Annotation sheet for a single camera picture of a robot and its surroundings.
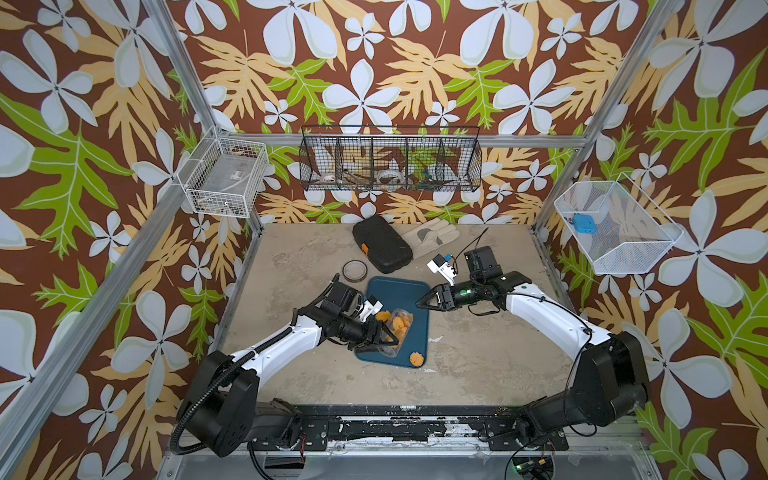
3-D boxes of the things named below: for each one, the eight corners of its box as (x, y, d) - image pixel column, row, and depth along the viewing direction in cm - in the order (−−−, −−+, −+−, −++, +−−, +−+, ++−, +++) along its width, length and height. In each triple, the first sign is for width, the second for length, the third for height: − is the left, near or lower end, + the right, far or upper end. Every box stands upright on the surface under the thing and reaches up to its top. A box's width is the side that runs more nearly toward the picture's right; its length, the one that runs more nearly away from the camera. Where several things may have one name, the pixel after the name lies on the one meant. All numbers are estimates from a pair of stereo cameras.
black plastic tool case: (381, 279, 107) (381, 268, 102) (351, 235, 120) (349, 224, 115) (414, 263, 111) (415, 252, 106) (381, 223, 125) (381, 211, 120)
